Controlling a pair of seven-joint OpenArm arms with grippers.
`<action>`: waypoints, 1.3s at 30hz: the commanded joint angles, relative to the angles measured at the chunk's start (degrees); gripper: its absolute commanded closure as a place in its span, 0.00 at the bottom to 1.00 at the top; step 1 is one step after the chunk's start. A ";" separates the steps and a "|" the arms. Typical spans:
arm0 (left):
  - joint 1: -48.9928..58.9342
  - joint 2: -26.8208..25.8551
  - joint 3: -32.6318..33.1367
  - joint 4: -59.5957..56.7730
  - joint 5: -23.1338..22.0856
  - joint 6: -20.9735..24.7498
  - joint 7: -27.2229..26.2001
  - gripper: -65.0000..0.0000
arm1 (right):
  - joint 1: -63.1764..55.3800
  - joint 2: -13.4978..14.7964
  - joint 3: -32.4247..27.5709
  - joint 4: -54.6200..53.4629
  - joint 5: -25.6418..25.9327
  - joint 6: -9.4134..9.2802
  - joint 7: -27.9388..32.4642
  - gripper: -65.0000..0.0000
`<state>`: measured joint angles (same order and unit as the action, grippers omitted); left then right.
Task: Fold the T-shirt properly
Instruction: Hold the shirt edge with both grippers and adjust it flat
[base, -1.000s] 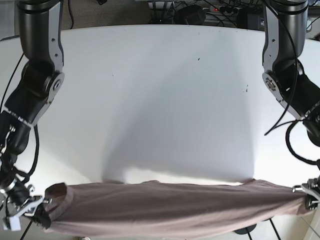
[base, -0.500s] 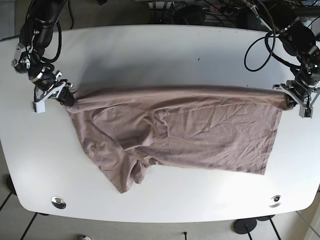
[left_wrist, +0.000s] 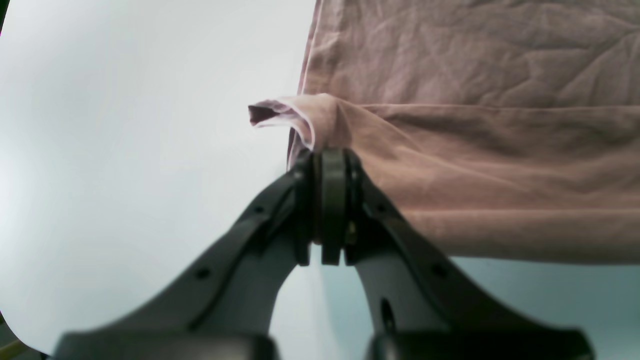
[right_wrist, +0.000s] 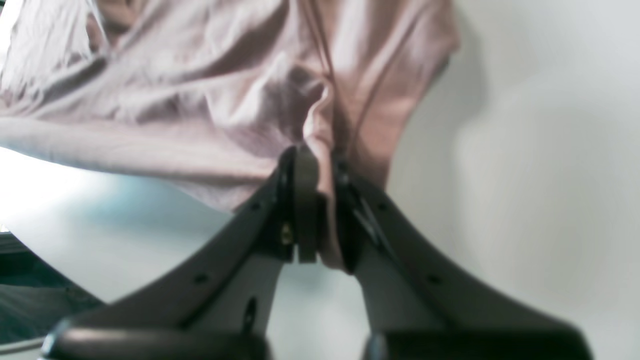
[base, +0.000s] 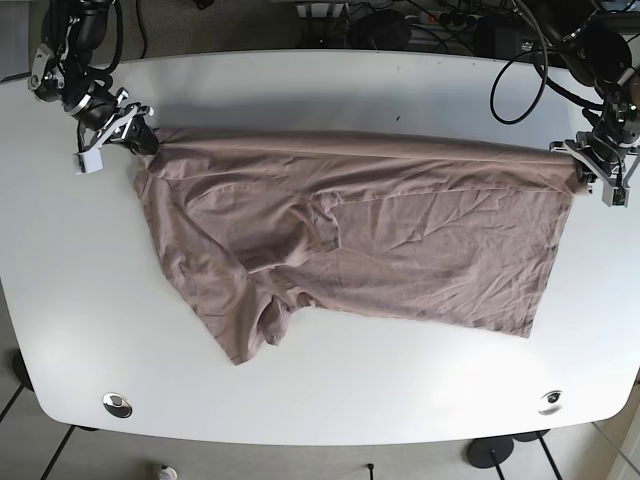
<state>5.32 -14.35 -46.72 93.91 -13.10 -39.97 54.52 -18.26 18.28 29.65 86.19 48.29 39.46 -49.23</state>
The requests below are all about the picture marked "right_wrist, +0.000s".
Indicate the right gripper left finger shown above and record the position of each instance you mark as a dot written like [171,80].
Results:
[215,305]

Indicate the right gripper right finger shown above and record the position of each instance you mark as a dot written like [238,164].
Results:
[420,305]

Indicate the mauve brown T-shirt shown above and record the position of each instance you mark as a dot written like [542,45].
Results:
[207,94]

